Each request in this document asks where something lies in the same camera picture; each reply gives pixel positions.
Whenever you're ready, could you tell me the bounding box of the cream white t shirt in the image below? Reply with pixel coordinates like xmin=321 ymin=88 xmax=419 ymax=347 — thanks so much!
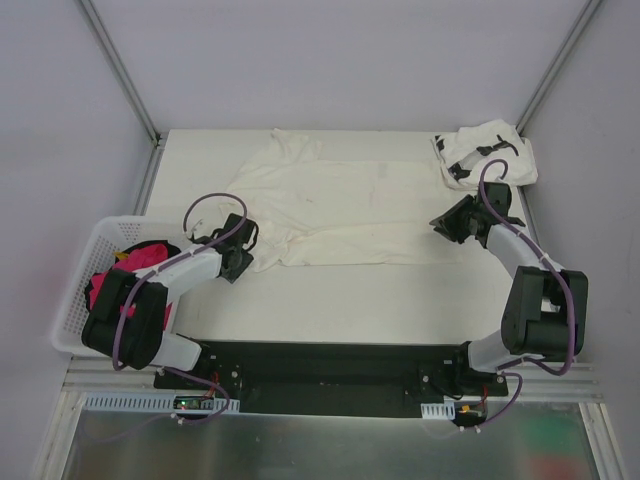
xmin=227 ymin=130 xmax=461 ymax=272

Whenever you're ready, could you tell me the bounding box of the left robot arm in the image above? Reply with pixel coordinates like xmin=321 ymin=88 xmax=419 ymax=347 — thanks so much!
xmin=80 ymin=213 xmax=259 ymax=389

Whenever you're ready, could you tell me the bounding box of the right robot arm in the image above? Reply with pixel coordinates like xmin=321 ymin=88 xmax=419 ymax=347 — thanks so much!
xmin=429 ymin=182 xmax=589 ymax=395

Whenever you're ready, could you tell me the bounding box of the white black printed t shirt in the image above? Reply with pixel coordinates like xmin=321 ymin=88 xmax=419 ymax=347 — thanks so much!
xmin=432 ymin=119 xmax=538 ymax=191

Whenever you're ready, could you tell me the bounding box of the pink red t shirt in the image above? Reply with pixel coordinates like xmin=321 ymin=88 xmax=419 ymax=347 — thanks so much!
xmin=88 ymin=243 xmax=174 ymax=321

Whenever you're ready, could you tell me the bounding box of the white plastic laundry basket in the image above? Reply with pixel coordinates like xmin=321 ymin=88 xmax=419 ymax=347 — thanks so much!
xmin=51 ymin=216 xmax=189 ymax=358

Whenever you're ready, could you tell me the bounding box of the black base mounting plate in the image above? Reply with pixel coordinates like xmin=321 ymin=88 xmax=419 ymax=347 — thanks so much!
xmin=153 ymin=341 xmax=508 ymax=418

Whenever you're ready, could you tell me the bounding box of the left aluminium frame post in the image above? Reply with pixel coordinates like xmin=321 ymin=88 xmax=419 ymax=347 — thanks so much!
xmin=77 ymin=0 xmax=169 ymax=147

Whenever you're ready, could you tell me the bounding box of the aluminium frame post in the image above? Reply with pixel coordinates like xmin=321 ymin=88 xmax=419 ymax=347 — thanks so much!
xmin=516 ymin=0 xmax=606 ymax=135
xmin=77 ymin=0 xmax=169 ymax=147

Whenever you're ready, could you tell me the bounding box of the right white cable duct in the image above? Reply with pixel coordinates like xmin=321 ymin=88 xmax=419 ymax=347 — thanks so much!
xmin=420 ymin=400 xmax=456 ymax=421

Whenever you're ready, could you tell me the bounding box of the white cable duct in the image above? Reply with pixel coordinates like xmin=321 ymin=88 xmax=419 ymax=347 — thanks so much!
xmin=84 ymin=393 xmax=240 ymax=415
xmin=420 ymin=400 xmax=456 ymax=421

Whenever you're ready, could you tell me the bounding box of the left white cable duct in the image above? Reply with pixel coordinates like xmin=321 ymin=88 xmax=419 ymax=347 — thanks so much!
xmin=84 ymin=393 xmax=240 ymax=415

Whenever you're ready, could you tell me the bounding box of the right aluminium frame post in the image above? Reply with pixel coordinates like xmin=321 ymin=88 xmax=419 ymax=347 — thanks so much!
xmin=516 ymin=0 xmax=606 ymax=135

